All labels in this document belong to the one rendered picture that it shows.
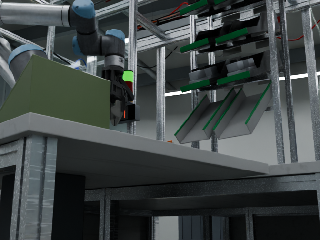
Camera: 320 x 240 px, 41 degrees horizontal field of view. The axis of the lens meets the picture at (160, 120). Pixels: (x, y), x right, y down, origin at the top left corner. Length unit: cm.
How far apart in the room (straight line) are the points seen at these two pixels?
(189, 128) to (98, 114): 47
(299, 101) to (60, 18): 1129
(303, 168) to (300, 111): 1134
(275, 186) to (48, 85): 66
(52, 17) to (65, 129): 92
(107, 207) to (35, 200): 81
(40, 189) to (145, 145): 23
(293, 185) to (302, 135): 1116
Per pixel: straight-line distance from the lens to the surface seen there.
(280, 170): 119
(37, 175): 69
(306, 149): 1226
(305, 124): 1241
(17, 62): 133
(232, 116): 156
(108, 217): 147
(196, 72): 157
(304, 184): 119
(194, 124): 162
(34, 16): 161
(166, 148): 86
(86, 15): 155
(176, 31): 312
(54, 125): 70
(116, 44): 161
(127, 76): 199
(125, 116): 193
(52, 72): 116
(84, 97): 120
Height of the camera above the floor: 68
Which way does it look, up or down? 15 degrees up
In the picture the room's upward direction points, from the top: straight up
